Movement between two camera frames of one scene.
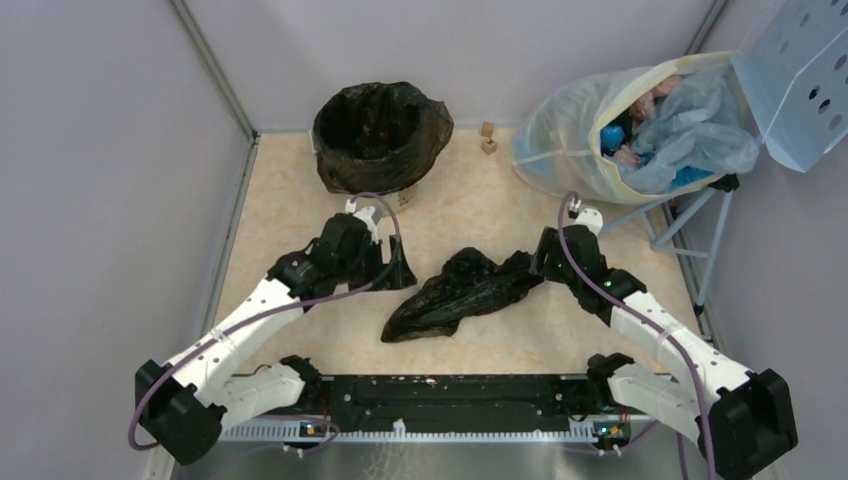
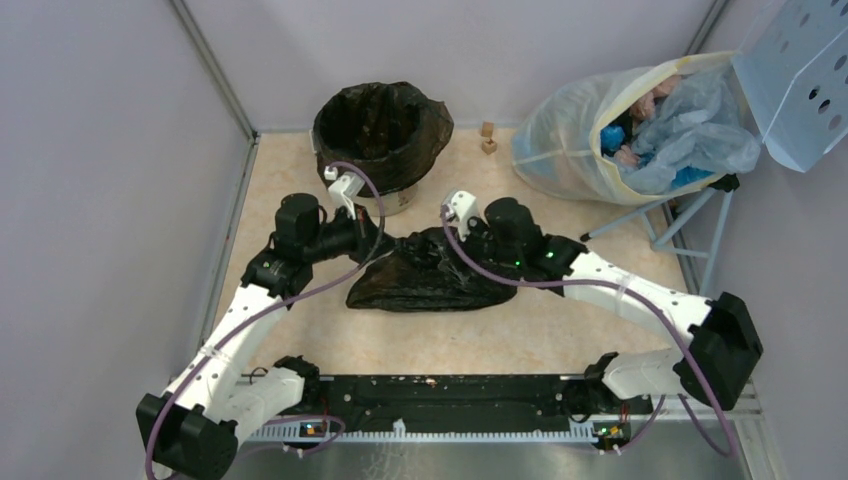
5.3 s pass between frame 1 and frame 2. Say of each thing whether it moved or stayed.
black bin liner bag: stayed
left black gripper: moved
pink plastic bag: stayed
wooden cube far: stayed
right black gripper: moved
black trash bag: moved
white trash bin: stayed
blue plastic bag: stayed
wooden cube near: stayed
